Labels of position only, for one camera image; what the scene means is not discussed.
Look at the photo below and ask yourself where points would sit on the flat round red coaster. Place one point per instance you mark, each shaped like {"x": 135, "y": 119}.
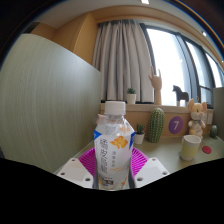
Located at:
{"x": 207, "y": 149}

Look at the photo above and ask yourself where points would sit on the round purple number sign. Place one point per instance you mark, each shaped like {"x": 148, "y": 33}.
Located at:
{"x": 175, "y": 125}

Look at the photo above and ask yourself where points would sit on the dark-framed window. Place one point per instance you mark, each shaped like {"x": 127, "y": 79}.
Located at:
{"x": 166, "y": 63}

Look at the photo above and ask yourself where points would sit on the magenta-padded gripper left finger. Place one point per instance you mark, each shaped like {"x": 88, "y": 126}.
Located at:
{"x": 75, "y": 170}

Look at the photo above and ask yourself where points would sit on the yellow and white cup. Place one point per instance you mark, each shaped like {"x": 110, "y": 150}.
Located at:
{"x": 190, "y": 148}

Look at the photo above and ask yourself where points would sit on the ceiling lights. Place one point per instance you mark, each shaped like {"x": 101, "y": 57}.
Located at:
{"x": 145, "y": 1}

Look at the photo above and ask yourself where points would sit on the clear white-labelled drink bottle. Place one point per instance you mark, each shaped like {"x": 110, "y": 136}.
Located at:
{"x": 113, "y": 150}

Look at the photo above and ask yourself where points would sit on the yellow mouse plush toy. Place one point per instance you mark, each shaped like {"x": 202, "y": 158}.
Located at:
{"x": 196, "y": 116}

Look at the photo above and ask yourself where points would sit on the grey curtain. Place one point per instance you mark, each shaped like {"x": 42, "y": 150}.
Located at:
{"x": 121, "y": 60}

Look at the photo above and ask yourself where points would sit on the tall green cactus ornament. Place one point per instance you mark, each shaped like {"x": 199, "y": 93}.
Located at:
{"x": 156, "y": 126}

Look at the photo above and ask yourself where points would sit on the grey-green desk partition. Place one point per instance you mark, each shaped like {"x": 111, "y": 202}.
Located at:
{"x": 46, "y": 103}
{"x": 219, "y": 113}

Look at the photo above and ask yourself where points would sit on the wooden hand model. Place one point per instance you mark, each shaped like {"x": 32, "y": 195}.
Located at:
{"x": 156, "y": 85}

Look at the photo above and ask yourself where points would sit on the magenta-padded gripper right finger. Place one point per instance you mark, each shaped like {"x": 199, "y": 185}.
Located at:
{"x": 151, "y": 170}

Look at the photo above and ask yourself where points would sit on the white wall socket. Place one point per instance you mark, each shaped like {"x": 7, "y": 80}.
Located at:
{"x": 209, "y": 118}

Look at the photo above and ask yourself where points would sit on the small plant in white pot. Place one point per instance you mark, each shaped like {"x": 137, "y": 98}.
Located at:
{"x": 139, "y": 137}
{"x": 131, "y": 97}

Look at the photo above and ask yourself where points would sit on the black horse figurine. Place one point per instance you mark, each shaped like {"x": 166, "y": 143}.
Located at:
{"x": 180, "y": 95}

